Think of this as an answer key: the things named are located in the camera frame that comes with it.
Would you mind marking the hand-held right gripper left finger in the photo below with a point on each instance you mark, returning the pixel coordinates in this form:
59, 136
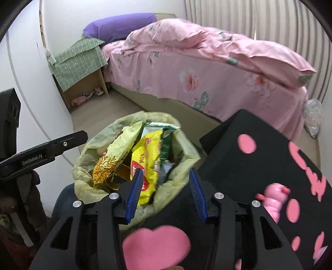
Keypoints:
134, 194

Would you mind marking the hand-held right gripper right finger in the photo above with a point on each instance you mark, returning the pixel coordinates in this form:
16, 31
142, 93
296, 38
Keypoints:
197, 197

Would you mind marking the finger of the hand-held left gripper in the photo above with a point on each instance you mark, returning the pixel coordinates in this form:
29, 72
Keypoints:
70, 141

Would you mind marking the yellow plastic trash bag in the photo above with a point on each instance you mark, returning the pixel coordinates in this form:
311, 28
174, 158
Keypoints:
85, 166

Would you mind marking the yellow snack packet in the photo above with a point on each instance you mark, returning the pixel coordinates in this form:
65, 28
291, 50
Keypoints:
147, 155

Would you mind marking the green snack packet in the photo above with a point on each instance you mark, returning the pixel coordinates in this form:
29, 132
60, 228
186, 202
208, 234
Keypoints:
166, 145

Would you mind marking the pink slipper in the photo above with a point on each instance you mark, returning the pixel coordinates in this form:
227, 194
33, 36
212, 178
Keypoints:
79, 101

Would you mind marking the gold snack packet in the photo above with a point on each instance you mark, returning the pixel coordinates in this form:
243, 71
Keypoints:
114, 153

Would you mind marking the striped small item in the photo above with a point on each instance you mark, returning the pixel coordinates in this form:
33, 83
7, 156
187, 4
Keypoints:
98, 91
86, 95

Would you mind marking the black cloth pink shapes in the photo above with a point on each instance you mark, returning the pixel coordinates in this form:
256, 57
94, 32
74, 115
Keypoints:
233, 161

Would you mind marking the wooden nightstand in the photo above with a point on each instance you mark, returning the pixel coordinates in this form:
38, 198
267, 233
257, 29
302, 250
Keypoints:
85, 83

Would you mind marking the pink caterpillar toy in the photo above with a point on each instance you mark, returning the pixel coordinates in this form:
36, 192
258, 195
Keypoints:
275, 200

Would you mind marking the green checked cloth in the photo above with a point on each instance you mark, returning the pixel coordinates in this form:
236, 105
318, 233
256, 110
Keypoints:
75, 62

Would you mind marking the white wardrobe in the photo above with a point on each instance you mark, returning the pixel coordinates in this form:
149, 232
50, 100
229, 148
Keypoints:
31, 65

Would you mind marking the beige bed base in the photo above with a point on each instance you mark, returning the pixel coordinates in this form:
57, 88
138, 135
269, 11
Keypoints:
145, 100

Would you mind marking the pink floral bedsheet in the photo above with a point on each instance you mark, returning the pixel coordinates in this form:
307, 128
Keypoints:
166, 75

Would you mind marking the purple pillow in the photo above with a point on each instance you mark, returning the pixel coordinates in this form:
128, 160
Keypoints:
116, 26

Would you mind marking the white plastic bag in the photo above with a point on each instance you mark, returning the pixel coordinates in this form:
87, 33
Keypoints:
313, 116

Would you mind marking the pink floral duvet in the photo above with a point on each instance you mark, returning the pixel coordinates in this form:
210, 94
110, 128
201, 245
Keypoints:
207, 39

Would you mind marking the striped beige curtain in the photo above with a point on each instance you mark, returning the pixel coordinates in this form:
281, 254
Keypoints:
272, 20

